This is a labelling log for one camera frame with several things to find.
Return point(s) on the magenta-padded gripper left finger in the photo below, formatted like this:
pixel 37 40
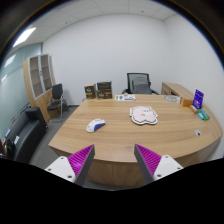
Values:
pixel 61 166

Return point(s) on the pink pig-shaped mouse pad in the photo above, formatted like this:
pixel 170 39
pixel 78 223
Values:
pixel 144 115

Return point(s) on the white and blue computer mouse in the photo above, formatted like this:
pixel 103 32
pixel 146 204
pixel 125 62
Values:
pixel 95 125

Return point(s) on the wooden side desk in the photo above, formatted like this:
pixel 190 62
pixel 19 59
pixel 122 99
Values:
pixel 175 89

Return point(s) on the ceiling light panel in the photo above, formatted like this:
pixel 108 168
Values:
pixel 24 37

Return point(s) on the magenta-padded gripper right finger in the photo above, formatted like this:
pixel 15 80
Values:
pixel 168 166

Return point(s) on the white sticker sheet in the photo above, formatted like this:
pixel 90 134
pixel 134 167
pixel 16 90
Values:
pixel 125 97

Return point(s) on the small green box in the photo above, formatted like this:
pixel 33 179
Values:
pixel 203 115

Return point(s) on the small orange box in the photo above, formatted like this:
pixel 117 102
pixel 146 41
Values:
pixel 186 102

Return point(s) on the black mesh office chair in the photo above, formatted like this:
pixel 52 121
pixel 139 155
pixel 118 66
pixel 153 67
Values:
pixel 140 83

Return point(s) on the round grey patterned disc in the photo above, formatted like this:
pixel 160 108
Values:
pixel 171 98

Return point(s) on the dark brown carton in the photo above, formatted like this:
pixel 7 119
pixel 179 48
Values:
pixel 104 85

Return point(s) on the purple sign card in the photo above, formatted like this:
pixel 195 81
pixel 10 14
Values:
pixel 198 98

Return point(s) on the black visitor chair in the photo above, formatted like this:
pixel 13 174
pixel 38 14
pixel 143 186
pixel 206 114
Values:
pixel 57 91

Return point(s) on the small brown cardboard box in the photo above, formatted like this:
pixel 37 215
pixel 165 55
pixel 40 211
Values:
pixel 90 91

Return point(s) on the wooden shelf cabinet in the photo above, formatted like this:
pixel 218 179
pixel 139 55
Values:
pixel 38 80

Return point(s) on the small white round cap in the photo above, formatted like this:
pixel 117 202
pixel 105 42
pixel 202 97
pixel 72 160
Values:
pixel 198 132

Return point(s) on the black leather sofa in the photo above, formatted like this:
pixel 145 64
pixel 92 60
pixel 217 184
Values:
pixel 25 133

